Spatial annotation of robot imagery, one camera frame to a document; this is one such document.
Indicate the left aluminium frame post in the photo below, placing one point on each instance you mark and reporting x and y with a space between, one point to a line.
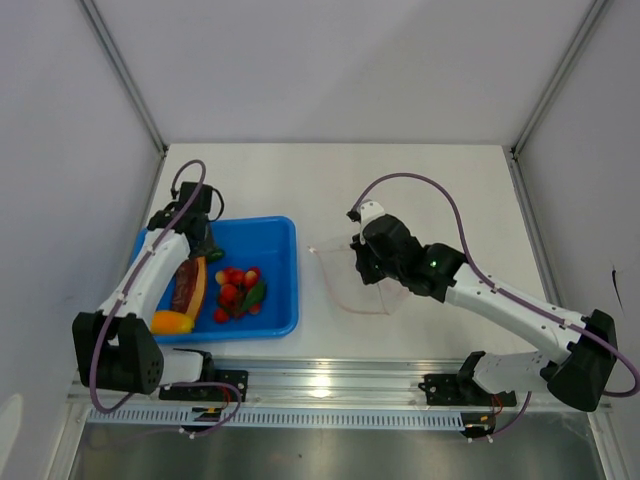
110 49

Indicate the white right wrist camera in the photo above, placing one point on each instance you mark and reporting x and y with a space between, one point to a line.
369 209

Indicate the clear zip top bag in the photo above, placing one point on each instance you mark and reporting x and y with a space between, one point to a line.
344 285

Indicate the orange toy meat slice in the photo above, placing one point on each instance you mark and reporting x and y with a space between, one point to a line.
190 289

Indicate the blue plastic bin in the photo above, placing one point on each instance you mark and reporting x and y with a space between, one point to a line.
270 244

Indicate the red toy strawberry bunch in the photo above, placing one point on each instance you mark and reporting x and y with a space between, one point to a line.
241 292

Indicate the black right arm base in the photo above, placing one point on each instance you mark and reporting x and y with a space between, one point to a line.
454 391

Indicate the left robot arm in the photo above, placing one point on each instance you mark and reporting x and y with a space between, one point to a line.
115 346

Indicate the right aluminium frame post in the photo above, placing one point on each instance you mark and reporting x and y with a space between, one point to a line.
567 62

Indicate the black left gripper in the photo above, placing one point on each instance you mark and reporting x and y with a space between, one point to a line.
202 250

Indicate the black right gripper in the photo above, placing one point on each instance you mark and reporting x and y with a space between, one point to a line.
362 249

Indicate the yellow toy pepper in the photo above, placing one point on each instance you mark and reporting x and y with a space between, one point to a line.
167 322

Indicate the aluminium frame post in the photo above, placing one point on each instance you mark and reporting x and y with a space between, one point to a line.
110 49
567 62

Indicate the green toy cucumber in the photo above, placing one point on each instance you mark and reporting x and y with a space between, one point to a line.
215 255

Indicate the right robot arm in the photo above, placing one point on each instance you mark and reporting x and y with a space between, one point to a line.
572 358

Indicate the white slotted cable duct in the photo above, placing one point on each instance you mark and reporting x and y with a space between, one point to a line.
286 418

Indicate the aluminium mounting rail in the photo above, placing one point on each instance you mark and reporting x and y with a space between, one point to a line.
334 383

